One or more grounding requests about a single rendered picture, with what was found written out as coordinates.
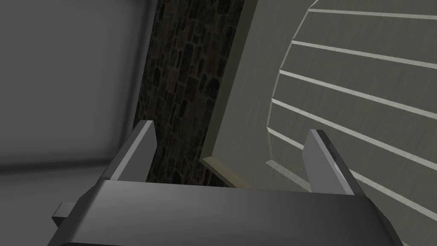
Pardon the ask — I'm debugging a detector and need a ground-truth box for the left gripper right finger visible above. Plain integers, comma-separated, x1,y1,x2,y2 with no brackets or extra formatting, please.
302,129,367,196

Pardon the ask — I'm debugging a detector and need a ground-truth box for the grey-green panelled door leaf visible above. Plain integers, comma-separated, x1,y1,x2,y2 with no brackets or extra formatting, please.
199,0,437,246

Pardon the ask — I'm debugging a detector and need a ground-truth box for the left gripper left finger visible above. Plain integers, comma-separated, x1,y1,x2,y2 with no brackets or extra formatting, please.
99,120,157,183

